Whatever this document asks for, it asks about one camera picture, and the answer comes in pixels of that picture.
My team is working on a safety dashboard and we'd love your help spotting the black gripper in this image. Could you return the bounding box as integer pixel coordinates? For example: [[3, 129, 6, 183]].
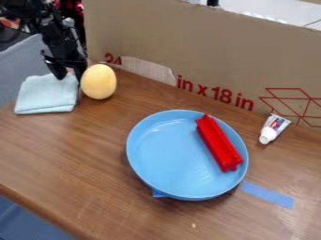
[[40, 51, 88, 81]]

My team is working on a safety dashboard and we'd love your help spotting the yellow ball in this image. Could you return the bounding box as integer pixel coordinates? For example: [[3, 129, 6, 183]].
[[80, 64, 116, 99]]

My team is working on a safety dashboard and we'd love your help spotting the light blue cloth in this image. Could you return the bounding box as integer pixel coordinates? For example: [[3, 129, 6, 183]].
[[13, 74, 77, 114]]

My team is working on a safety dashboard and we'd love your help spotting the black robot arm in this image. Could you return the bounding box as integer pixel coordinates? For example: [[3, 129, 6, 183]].
[[0, 0, 88, 80]]

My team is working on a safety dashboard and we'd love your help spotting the blue plate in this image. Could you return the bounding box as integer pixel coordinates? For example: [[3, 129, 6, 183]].
[[126, 110, 248, 201]]

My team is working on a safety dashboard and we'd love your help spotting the red plastic block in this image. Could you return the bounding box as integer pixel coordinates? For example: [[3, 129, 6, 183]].
[[195, 114, 243, 173]]

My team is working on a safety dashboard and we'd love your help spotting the small toothpaste tube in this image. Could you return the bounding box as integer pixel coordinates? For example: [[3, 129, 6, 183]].
[[258, 113, 291, 144]]

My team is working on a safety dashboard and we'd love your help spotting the blue tape strip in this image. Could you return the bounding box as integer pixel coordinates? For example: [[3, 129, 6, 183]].
[[240, 182, 294, 209]]

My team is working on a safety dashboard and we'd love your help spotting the cardboard box wall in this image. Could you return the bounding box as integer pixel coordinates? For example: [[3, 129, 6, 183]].
[[82, 0, 321, 130]]

